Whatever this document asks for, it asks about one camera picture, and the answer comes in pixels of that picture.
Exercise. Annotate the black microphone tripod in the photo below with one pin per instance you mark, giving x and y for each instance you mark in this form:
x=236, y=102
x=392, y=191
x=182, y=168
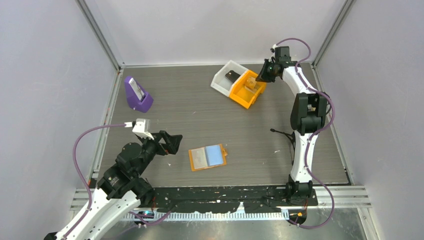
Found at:
x=285, y=136

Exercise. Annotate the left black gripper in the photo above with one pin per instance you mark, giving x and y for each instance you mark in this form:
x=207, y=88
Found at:
x=173, y=141

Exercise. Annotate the orange plastic bin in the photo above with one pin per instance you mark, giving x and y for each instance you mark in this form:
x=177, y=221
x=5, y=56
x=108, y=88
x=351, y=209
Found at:
x=243, y=97

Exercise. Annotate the white plastic bin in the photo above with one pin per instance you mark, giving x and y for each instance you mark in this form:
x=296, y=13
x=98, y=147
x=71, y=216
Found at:
x=223, y=85

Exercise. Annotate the aluminium frame rail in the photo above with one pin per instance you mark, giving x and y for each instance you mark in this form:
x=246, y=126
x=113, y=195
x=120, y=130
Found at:
x=345, y=197

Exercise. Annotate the clear card in orange bin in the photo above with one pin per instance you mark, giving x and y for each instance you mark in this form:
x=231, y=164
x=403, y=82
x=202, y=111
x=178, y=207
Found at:
x=253, y=91

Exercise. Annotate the orange card holder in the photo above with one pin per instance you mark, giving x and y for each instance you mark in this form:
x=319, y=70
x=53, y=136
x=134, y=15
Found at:
x=216, y=157

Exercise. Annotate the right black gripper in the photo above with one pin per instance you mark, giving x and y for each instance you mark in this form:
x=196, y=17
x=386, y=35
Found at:
x=263, y=77

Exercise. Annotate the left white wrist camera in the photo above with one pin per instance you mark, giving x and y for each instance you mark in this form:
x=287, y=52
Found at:
x=140, y=127

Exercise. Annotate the white card in purple stand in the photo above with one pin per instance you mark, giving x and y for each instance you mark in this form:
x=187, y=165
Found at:
x=136, y=89

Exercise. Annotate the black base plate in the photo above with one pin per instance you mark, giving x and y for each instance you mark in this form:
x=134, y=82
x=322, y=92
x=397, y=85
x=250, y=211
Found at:
x=225, y=199

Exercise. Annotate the gold credit card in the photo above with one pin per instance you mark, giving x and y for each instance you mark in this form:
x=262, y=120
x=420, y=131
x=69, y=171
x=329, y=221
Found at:
x=251, y=82
x=199, y=158

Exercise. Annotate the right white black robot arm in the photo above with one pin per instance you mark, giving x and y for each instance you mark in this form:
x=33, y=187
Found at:
x=307, y=117

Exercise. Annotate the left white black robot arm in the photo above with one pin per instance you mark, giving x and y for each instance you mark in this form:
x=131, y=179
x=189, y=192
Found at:
x=120, y=189

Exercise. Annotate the black card in white bin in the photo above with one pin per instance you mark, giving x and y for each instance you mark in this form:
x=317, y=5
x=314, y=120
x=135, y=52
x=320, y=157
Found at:
x=232, y=76

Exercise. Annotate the purple stand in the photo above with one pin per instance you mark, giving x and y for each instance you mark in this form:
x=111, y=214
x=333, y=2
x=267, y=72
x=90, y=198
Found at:
x=133, y=102

